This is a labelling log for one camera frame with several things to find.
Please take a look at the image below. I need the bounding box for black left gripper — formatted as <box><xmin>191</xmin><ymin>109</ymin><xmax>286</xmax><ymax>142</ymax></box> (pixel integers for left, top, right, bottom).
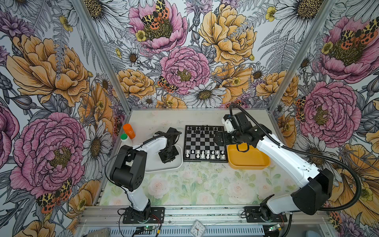
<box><xmin>158</xmin><ymin>146</ymin><xmax>179</xmax><ymax>163</ymax></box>

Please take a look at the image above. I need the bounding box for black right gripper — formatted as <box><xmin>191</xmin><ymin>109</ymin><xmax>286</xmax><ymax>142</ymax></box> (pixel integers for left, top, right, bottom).
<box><xmin>213</xmin><ymin>129</ymin><xmax>244</xmax><ymax>146</ymax></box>

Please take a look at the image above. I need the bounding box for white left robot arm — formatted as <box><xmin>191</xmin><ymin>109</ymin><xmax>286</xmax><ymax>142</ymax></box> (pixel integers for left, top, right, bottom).
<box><xmin>109</xmin><ymin>127</ymin><xmax>183</xmax><ymax>218</ymax></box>

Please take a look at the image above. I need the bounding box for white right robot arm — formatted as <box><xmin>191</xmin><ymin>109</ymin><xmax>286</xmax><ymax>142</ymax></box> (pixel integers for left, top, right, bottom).
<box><xmin>214</xmin><ymin>112</ymin><xmax>334</xmax><ymax>218</ymax></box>

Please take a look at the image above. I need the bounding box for black white chess board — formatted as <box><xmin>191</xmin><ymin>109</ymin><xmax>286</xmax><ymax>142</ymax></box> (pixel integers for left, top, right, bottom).
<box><xmin>183</xmin><ymin>125</ymin><xmax>228</xmax><ymax>163</ymax></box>

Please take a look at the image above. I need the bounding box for white rectangular tray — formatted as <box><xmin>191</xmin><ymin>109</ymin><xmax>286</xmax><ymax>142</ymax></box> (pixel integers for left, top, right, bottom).
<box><xmin>140</xmin><ymin>145</ymin><xmax>183</xmax><ymax>174</ymax></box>

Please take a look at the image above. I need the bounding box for yellow rectangular tray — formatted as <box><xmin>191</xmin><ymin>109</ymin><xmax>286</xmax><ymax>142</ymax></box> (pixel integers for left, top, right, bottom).
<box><xmin>227</xmin><ymin>143</ymin><xmax>270</xmax><ymax>170</ymax></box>

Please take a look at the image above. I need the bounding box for green capped white bottle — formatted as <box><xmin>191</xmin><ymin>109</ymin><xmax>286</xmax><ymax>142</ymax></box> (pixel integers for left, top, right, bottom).
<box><xmin>120</xmin><ymin>133</ymin><xmax>130</xmax><ymax>142</ymax></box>

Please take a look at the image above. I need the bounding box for orange capped bottle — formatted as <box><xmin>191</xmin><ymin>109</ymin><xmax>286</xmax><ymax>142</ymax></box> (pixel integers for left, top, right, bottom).
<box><xmin>122</xmin><ymin>123</ymin><xmax>136</xmax><ymax>139</ymax></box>

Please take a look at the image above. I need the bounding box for small white clock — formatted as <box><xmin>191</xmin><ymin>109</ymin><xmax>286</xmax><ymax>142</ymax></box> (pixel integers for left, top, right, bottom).
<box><xmin>190</xmin><ymin>220</ymin><xmax>206</xmax><ymax>237</ymax></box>

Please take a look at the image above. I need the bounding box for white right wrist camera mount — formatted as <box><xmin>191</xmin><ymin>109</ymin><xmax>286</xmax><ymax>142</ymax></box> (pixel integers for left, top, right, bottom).
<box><xmin>222</xmin><ymin>114</ymin><xmax>235</xmax><ymax>133</ymax></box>

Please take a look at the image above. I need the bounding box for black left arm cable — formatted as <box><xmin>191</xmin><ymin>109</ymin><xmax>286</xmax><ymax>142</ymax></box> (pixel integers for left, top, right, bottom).
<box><xmin>104</xmin><ymin>130</ymin><xmax>183</xmax><ymax>193</ymax></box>

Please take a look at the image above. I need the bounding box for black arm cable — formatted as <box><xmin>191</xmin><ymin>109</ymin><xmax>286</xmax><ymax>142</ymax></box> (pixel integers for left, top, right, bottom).
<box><xmin>104</xmin><ymin>130</ymin><xmax>183</xmax><ymax>193</ymax></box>
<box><xmin>228</xmin><ymin>103</ymin><xmax>362</xmax><ymax>211</ymax></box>

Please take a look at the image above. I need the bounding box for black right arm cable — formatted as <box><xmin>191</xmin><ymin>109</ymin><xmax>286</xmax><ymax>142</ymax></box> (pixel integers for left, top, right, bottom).
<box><xmin>228</xmin><ymin>103</ymin><xmax>362</xmax><ymax>211</ymax></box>

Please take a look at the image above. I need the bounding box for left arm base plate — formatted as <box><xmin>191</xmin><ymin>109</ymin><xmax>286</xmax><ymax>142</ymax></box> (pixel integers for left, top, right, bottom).
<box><xmin>122</xmin><ymin>207</ymin><xmax>165</xmax><ymax>224</ymax></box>

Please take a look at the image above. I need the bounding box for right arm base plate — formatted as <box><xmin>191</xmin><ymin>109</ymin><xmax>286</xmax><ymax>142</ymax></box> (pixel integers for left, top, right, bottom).
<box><xmin>242</xmin><ymin>205</ymin><xmax>288</xmax><ymax>223</ymax></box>

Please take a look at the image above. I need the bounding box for aluminium front rail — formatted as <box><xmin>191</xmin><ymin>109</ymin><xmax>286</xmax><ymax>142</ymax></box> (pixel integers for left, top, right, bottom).
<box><xmin>78</xmin><ymin>205</ymin><xmax>329</xmax><ymax>227</ymax></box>

